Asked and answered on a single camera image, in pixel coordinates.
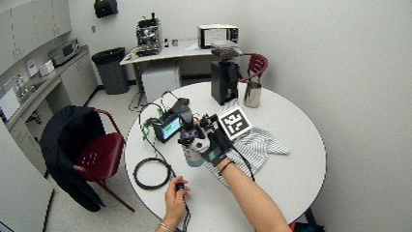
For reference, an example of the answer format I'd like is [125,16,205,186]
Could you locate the clear spray bottle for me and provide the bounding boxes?
[181,141,206,168]

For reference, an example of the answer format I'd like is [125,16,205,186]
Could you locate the black cable with switch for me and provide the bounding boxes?
[130,138,193,232]

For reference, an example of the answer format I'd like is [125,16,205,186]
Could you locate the small monitor with green screen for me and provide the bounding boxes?
[151,111,183,145]

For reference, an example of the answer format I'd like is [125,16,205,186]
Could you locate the white marker cube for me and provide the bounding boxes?
[214,105,253,142]

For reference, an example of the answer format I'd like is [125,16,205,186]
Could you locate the black wrist band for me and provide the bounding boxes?
[215,159,237,177]

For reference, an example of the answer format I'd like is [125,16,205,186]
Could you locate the striped cloth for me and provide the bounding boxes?
[202,99,291,188]

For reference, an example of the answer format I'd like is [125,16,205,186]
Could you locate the white box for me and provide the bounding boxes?
[138,65,182,104]

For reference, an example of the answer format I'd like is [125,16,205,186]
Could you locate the black coffee grinder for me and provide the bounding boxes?
[207,47,242,106]

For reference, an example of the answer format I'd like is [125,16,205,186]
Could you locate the steel milk pitcher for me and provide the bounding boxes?
[242,79,263,109]

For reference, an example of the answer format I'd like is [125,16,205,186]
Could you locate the red chair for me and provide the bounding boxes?
[70,107,137,214]
[237,52,270,85]

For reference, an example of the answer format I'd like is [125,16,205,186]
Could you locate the white desk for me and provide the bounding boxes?
[118,38,242,111]

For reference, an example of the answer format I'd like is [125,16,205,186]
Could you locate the black trash bin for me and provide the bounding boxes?
[90,46,130,96]

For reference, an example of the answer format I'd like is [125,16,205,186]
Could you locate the black jacket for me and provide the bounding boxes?
[38,104,107,214]

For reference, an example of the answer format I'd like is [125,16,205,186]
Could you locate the white microwave oven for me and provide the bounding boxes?
[195,23,239,50]

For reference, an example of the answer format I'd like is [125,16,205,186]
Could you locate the espresso machine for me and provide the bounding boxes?
[133,12,163,58]

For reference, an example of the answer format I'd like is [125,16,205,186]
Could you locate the dark bag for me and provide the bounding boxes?
[289,208,326,232]

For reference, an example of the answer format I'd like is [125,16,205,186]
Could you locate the white counter cabinet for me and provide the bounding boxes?
[0,43,99,178]

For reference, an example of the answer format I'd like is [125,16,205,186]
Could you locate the grey microwave oven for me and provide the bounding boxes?
[46,39,81,67]

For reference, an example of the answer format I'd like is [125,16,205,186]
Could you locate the white upper cabinets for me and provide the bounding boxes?
[0,0,73,75]

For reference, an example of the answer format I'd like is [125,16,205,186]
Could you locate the black camera handle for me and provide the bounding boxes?
[169,97,195,131]

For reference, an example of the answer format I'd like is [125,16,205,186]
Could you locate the green cables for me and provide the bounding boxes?
[139,107,166,141]

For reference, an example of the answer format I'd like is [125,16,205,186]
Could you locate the silver bracelet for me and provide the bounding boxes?
[157,221,177,232]

